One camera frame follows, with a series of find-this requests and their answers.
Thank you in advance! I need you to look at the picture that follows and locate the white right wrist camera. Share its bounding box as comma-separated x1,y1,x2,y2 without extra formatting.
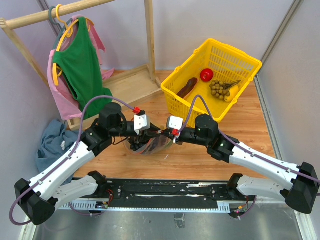
166,116,184,136

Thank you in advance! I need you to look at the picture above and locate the dark blue grape bunch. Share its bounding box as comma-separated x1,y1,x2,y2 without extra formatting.
129,142,146,152

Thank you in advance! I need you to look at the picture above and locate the red apple toy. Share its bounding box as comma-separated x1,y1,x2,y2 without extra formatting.
200,68,214,83

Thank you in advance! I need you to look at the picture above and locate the clear zip bag orange zipper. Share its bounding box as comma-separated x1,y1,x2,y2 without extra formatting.
123,131,173,156

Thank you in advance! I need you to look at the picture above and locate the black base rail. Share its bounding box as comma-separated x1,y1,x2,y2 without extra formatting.
62,178,255,214

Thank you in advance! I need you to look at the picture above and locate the green tank top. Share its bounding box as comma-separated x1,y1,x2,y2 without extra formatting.
53,17,112,111

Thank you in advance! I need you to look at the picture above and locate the pink garment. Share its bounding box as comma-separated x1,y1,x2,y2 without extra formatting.
47,23,106,121

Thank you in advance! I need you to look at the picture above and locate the yellow clothes hanger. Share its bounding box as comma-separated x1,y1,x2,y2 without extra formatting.
51,4,96,87

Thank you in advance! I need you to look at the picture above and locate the teal clothes hanger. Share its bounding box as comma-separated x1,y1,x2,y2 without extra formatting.
48,6,65,50

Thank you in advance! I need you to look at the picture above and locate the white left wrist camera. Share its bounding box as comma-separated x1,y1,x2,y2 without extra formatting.
133,114,151,134

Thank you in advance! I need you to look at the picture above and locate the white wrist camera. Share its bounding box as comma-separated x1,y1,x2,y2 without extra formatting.
133,114,151,134
166,116,184,136

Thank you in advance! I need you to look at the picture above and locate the yellow plastic basket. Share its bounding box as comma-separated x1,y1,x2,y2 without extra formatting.
161,38,262,127

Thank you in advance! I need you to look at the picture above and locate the tan longan bunch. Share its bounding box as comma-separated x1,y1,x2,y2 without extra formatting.
209,79,241,102

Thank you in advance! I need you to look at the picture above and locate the wooden clothes rack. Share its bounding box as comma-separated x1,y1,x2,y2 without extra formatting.
0,0,161,131

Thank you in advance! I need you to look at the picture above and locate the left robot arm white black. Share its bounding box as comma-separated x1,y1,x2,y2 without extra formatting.
14,102,161,226

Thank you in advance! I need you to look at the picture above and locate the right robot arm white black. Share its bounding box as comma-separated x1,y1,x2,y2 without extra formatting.
167,114,320,214

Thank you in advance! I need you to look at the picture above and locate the blue cloth heap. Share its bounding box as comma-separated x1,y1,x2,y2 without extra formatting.
35,119,79,173

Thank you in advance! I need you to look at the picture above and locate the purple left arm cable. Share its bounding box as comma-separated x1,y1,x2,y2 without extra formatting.
9,95,141,227

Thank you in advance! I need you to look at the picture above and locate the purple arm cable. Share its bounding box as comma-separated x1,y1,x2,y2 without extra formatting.
179,94,320,183
9,95,141,227

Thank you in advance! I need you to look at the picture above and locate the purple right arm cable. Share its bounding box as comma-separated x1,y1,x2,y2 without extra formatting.
179,94,320,183

